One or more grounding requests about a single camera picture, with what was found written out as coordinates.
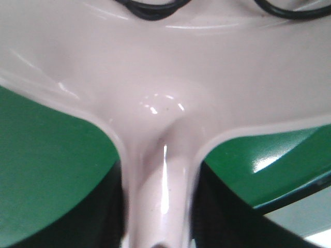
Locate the white outer conveyor rim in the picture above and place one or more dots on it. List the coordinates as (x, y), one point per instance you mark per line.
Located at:
(308, 218)

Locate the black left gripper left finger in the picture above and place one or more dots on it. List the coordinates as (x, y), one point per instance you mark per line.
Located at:
(97, 221)

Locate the green conveyor belt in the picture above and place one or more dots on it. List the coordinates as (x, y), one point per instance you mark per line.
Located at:
(51, 161)

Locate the pink dustpan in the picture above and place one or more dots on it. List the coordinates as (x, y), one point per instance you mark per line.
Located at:
(168, 81)

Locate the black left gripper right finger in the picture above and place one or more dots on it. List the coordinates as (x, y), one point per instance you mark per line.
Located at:
(220, 218)

